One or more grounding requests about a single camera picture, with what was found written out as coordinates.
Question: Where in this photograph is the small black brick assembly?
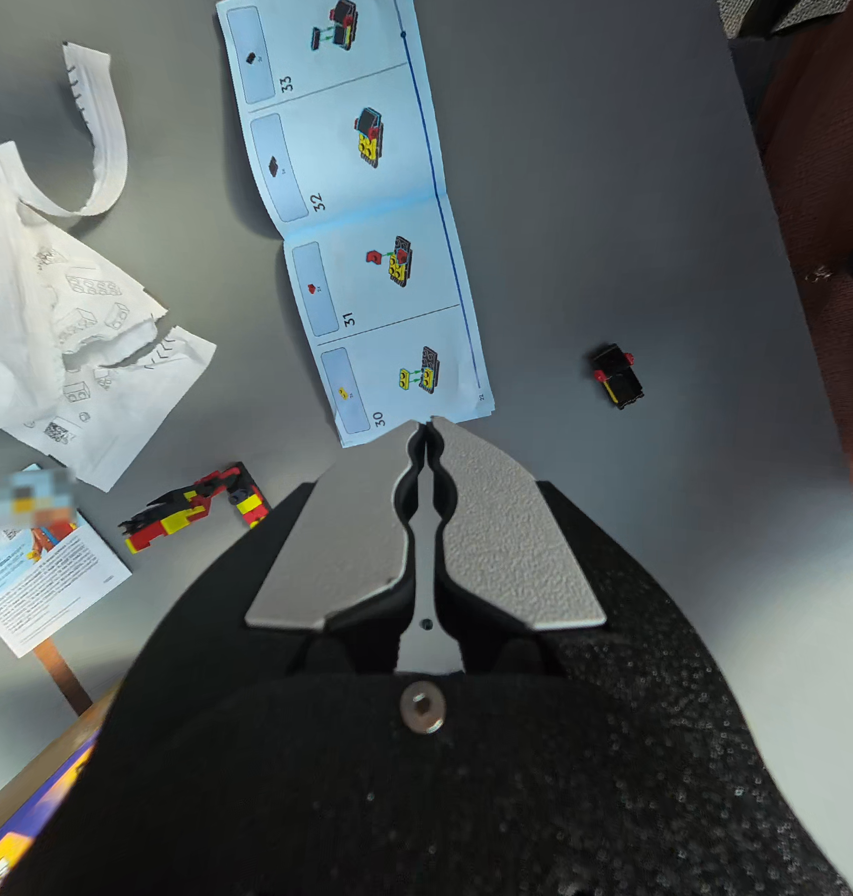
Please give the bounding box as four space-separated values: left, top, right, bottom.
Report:
589 342 646 412

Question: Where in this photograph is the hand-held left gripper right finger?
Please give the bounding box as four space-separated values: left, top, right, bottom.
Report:
426 415 608 634

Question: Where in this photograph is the red yellow black brick model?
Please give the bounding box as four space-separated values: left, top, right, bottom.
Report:
117 461 272 555

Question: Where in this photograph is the colourful brick set box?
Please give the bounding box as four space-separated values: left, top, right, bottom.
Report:
0 682 123 896

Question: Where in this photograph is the white blue printed leaflet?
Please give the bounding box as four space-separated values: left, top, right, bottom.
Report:
0 462 133 660

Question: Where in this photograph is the person's torso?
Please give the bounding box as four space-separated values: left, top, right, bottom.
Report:
726 0 853 501

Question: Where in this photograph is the torn white paper bag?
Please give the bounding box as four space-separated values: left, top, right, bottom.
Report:
0 140 170 433

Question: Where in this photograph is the torn white paper piece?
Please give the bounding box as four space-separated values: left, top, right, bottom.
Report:
7 325 219 493

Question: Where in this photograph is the blue instruction booklet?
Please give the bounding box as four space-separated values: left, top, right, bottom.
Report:
215 0 496 449

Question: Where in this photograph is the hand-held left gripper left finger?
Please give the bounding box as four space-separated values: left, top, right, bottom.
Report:
243 419 429 634

